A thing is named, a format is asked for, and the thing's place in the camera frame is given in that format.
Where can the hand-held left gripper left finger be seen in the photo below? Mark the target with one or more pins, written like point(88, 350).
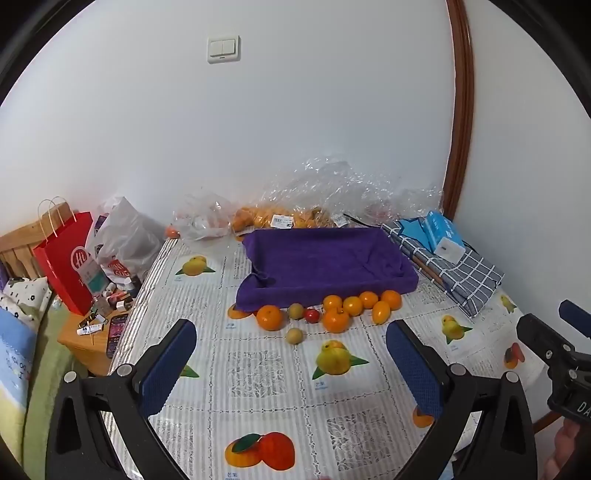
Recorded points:
point(168, 364)

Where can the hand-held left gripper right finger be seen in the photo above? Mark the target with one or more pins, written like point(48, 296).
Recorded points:
point(413, 369)

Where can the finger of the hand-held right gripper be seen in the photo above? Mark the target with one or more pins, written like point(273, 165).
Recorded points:
point(575, 311)
point(540, 333)

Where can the oblong orange fruit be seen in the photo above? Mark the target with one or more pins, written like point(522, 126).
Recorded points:
point(381, 312)

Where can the small orange tangerine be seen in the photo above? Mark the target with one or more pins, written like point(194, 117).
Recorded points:
point(391, 299)
point(352, 305)
point(368, 299)
point(332, 302)
point(335, 320)
point(171, 232)

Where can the large orange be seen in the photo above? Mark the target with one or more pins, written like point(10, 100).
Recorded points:
point(268, 317)

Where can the small red fruit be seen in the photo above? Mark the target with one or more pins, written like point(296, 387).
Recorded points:
point(312, 315)

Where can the green round fruit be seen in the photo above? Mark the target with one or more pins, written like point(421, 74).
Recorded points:
point(296, 310)
point(294, 335)

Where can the purple towel lined tray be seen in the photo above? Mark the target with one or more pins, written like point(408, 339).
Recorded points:
point(323, 263)

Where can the person's right hand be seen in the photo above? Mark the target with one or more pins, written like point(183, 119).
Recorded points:
point(575, 445)

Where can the black smartphone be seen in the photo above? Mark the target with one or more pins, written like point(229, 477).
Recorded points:
point(116, 334)

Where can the wooden nightstand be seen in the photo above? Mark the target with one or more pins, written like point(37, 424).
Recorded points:
point(87, 346)

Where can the white tube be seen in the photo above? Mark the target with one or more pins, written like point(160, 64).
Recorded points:
point(90, 328)

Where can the grey checked cloth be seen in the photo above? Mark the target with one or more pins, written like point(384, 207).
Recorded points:
point(466, 277)

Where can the brown wooden rod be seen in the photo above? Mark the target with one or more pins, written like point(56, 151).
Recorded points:
point(427, 270)

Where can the fruit print tablecloth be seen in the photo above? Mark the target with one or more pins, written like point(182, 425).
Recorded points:
point(277, 392)

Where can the white plastic bag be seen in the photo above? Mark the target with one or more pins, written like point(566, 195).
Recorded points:
point(124, 240)

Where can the blue tissue box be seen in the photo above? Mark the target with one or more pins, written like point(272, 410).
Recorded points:
point(445, 235)

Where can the blue paper sheet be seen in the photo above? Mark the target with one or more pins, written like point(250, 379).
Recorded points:
point(412, 230)

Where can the red paper bag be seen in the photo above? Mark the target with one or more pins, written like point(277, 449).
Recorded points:
point(67, 258)

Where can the blue blanket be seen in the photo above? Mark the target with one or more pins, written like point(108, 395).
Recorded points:
point(11, 360)

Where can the white dotted pillow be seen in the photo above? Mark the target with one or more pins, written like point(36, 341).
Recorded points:
point(23, 295)

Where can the clear bag of oranges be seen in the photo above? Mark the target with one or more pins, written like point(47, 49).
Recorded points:
point(277, 217)

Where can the wooden headboard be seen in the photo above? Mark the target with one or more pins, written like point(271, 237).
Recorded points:
point(18, 249)

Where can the large clear plastic bag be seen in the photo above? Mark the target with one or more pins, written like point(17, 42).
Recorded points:
point(341, 184)

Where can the brown wooden door frame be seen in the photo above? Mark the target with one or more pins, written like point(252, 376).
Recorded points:
point(461, 115)

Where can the white wall light switch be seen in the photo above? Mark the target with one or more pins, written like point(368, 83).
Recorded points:
point(224, 49)

